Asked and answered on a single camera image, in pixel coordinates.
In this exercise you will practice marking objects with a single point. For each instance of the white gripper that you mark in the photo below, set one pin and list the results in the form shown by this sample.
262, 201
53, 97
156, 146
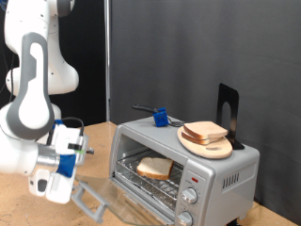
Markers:
67, 136

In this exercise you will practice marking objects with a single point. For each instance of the metal spatula with blue block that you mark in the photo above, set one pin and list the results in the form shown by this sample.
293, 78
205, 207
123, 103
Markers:
161, 118

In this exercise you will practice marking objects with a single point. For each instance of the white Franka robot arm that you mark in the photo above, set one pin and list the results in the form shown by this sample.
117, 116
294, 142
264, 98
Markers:
31, 109

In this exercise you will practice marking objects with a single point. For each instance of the silver oven knob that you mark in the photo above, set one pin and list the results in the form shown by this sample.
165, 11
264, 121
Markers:
189, 195
185, 218

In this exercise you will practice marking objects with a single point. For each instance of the silver toaster oven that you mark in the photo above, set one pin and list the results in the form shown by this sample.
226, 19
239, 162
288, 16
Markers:
219, 175

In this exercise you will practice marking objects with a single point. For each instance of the black backdrop curtain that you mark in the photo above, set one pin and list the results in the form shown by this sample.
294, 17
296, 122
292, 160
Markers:
91, 62

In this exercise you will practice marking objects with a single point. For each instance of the vertical metal pole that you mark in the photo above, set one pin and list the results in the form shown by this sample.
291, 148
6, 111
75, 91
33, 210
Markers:
107, 62

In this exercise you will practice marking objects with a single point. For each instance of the tan wooden bread slice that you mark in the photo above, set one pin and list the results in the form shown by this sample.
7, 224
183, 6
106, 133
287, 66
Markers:
205, 129

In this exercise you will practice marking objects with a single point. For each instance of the round wooden plate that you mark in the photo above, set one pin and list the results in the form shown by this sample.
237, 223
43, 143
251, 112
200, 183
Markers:
210, 150

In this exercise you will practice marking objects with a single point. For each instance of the black metal bookend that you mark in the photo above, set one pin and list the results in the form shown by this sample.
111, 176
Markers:
233, 100

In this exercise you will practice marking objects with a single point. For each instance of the dark grey backdrop panel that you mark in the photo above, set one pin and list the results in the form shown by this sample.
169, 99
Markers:
203, 47

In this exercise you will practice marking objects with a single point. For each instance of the wrist camera on blue mount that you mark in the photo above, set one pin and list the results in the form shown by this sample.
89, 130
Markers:
66, 164

